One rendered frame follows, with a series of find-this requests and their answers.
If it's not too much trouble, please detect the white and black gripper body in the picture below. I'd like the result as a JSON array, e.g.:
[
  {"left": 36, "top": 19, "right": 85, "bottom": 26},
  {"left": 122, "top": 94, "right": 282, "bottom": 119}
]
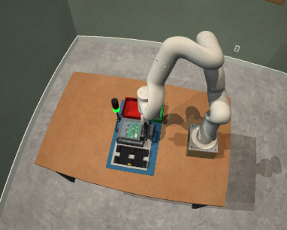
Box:
[{"left": 140, "top": 114, "right": 150, "bottom": 125}]

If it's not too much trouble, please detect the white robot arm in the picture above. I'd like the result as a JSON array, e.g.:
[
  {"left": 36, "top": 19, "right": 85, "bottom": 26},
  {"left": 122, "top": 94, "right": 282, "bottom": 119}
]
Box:
[{"left": 137, "top": 31, "right": 231, "bottom": 150}]

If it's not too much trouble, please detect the red open-top bin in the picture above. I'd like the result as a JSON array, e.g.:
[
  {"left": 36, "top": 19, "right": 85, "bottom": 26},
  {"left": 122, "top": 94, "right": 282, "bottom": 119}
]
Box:
[{"left": 121, "top": 97, "right": 141, "bottom": 120}]

